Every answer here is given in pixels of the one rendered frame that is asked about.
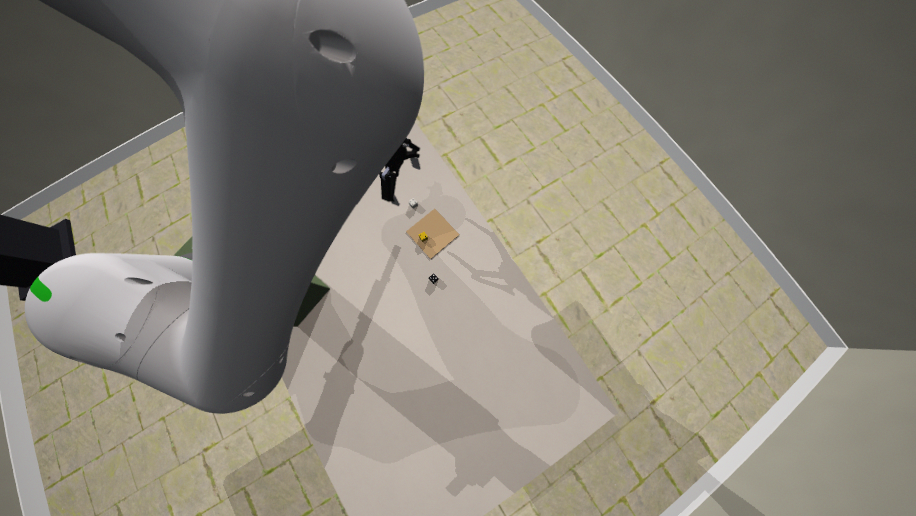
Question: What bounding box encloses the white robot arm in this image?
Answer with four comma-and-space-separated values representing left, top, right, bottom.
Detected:
25, 0, 424, 414

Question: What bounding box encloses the tan square mat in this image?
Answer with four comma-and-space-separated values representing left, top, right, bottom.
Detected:
407, 209, 459, 259

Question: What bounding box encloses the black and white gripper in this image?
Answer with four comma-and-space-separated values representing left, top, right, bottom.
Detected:
379, 138, 420, 206

